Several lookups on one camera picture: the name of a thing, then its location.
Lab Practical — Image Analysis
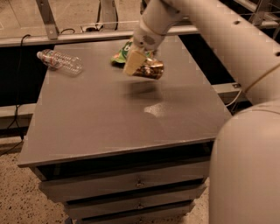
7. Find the grey drawer cabinet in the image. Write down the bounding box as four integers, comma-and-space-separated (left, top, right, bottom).
18, 37, 230, 224

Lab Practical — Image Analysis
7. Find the grey metal railing frame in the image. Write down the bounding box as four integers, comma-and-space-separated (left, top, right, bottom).
0, 0, 280, 48

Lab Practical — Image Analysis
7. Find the orange drink can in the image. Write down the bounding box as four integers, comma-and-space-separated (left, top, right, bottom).
133, 58, 165, 80

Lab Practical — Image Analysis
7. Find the black cable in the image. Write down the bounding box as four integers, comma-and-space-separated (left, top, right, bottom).
0, 33, 32, 157

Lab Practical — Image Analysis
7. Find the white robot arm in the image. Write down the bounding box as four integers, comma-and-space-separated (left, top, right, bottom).
124, 0, 280, 224

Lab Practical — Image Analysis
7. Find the green dang snack bag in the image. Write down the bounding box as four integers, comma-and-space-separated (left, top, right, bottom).
110, 38, 155, 65

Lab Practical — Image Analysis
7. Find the clear plastic water bottle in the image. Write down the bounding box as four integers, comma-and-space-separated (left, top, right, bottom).
37, 49, 83, 76

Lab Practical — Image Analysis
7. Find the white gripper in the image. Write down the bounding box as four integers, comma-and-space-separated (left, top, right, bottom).
123, 0, 184, 75

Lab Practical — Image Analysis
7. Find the white cable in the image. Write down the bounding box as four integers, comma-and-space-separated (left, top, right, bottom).
225, 88, 243, 108

